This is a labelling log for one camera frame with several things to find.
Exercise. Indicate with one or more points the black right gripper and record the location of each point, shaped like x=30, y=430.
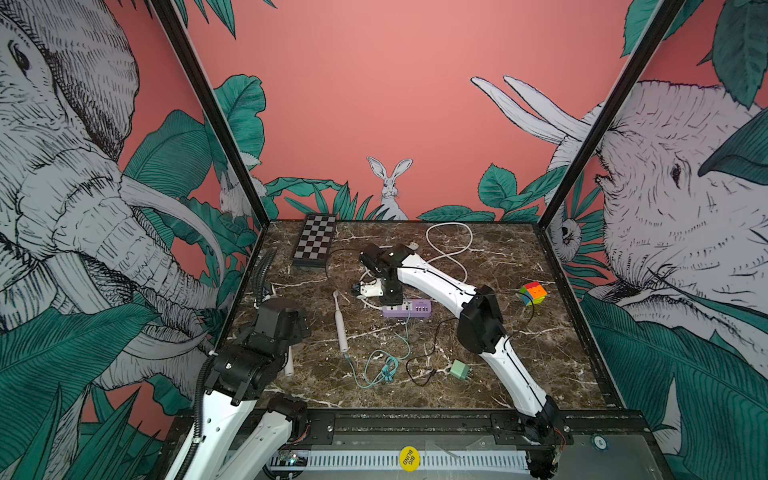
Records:
x=395, y=301

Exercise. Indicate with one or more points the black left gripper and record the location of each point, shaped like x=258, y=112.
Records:
x=302, y=328

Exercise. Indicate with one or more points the pale pink electric toothbrush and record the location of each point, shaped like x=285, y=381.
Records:
x=340, y=326

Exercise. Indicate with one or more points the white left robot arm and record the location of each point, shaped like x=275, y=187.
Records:
x=228, y=388

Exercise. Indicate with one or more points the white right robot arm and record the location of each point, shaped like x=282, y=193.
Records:
x=480, y=330

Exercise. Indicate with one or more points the purple power strip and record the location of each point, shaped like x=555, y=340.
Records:
x=414, y=309

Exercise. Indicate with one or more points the black white chessboard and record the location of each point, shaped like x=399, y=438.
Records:
x=315, y=239

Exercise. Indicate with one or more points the colourful puzzle cube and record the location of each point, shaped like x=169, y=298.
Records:
x=532, y=293

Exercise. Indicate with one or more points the yellow round sticker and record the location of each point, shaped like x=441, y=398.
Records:
x=409, y=459

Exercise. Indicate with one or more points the green USB wall charger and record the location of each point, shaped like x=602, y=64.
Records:
x=460, y=370

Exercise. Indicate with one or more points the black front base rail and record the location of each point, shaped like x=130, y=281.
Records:
x=505, y=426

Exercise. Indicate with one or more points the white ribbed cable duct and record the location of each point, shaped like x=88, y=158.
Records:
x=506, y=461

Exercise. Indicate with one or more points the black left frame post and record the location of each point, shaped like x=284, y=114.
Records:
x=170, y=19

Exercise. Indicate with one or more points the black frame post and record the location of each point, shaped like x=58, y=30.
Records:
x=653, y=34
x=170, y=19

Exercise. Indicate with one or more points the black right frame post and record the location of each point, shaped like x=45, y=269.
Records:
x=653, y=34

